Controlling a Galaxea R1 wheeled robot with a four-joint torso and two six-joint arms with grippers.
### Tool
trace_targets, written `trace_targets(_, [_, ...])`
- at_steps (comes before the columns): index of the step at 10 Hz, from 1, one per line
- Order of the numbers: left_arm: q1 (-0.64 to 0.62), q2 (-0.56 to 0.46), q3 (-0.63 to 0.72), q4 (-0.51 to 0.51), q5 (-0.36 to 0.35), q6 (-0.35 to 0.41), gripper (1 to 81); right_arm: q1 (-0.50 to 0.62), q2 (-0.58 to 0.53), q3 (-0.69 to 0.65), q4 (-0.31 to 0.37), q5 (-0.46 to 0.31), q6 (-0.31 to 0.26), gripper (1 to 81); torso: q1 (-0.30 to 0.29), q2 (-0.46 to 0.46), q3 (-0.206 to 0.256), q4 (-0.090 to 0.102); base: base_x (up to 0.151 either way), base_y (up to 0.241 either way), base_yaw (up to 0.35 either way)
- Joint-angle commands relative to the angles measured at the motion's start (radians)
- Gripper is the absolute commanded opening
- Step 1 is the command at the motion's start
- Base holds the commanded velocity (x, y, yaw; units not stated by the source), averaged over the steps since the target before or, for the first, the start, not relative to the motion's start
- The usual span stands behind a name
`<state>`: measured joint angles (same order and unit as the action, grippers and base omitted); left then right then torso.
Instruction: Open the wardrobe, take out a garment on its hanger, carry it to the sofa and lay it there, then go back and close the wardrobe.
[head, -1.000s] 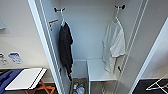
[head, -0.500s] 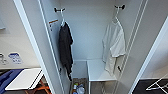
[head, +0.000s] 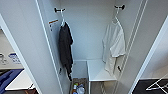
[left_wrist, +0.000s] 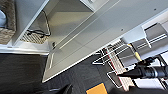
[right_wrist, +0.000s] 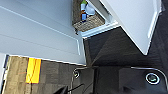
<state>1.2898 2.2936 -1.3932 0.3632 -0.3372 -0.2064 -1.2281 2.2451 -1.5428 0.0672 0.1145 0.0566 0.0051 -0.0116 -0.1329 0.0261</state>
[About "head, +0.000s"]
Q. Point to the white folding table top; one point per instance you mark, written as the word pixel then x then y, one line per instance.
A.
pixel 20 80

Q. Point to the white wardrobe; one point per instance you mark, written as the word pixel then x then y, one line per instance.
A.
pixel 86 33

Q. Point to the white wardrobe door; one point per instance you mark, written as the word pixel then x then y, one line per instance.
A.
pixel 146 43
pixel 23 33

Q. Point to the brown storage box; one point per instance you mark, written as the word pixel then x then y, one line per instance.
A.
pixel 80 81

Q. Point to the yellow green small item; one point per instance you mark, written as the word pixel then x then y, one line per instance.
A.
pixel 75 85

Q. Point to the dark wardrobe fitting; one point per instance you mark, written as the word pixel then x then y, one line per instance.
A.
pixel 119 68

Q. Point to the orange tag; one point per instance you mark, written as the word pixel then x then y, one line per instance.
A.
pixel 53 21

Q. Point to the white bottle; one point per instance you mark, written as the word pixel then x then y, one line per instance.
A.
pixel 81 90

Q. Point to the black wardrobe hook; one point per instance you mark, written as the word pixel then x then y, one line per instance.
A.
pixel 120 7
pixel 58 10

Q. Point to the white shirt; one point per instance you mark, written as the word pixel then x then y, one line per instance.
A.
pixel 113 43

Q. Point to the blue cloth bag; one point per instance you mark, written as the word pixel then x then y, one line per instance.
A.
pixel 8 81

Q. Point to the black garment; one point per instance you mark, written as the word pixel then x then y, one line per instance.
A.
pixel 65 46

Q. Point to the white wardrobe shelf bench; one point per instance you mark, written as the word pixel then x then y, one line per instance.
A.
pixel 101 70

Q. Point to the blue white wall sticker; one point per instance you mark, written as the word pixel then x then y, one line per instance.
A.
pixel 14 58

